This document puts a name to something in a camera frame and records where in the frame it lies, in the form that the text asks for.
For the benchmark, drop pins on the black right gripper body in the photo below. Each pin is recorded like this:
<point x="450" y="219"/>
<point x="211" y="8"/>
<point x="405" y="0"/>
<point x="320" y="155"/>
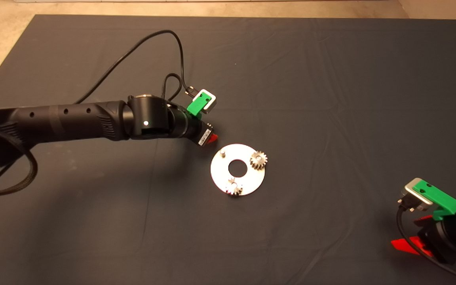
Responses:
<point x="447" y="239"/>

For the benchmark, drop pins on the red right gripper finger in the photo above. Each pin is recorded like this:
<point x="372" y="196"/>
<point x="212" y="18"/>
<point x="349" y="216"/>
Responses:
<point x="410" y="245"/>
<point x="425" y="220"/>

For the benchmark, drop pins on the round metal carrier plate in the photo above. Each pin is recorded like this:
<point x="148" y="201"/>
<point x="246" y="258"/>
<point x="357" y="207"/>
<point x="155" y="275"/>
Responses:
<point x="251" y="180"/>

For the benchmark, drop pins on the dark grey table cloth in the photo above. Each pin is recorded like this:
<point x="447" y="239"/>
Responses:
<point x="331" y="99"/>

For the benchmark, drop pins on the green left camera mount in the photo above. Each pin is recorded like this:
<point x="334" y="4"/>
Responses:
<point x="197" y="105"/>

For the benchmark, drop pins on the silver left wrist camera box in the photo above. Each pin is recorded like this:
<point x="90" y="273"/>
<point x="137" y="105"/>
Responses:
<point x="211" y="103"/>

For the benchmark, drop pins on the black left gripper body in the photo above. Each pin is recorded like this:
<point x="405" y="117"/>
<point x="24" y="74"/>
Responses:
<point x="196" y="128"/>

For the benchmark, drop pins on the green right camera mount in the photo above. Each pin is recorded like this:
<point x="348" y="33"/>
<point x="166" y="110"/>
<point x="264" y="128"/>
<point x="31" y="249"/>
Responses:
<point x="441" y="200"/>

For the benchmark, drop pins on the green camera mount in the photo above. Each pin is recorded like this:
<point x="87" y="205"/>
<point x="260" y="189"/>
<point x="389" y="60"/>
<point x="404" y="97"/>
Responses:
<point x="441" y="200"/>
<point x="197" y="105"/>

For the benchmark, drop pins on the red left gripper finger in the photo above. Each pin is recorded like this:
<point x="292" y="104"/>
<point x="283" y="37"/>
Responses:
<point x="213" y="138"/>

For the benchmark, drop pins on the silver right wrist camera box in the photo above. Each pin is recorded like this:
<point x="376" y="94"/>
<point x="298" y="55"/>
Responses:
<point x="412" y="192"/>

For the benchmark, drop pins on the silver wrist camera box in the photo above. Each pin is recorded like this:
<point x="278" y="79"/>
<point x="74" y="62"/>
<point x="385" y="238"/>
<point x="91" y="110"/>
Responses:
<point x="412" y="192"/>
<point x="211" y="103"/>

